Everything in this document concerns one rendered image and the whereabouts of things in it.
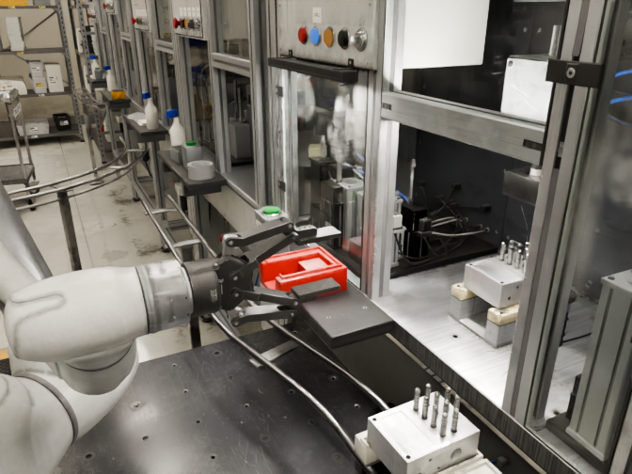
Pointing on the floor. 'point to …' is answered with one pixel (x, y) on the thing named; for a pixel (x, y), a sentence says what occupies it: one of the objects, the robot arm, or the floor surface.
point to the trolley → (18, 174)
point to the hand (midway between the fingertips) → (321, 261)
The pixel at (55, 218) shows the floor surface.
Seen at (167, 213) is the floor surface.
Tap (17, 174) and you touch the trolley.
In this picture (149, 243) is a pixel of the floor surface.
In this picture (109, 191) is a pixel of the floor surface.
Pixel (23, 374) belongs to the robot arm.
